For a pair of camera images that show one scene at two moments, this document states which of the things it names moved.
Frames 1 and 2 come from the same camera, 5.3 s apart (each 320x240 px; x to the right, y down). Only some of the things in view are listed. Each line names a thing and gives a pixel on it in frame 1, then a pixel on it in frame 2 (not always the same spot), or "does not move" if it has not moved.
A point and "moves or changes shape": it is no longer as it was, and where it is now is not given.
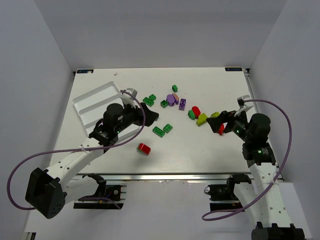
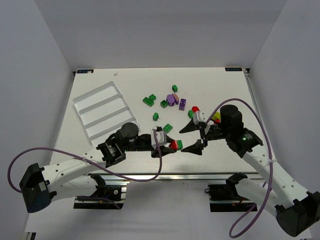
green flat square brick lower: [167, 128] does not move
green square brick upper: [152, 97] does not move
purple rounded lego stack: [172, 99] does not move
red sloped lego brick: [143, 148] moves or changes shape
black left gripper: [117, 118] to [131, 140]
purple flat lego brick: [182, 104] does not move
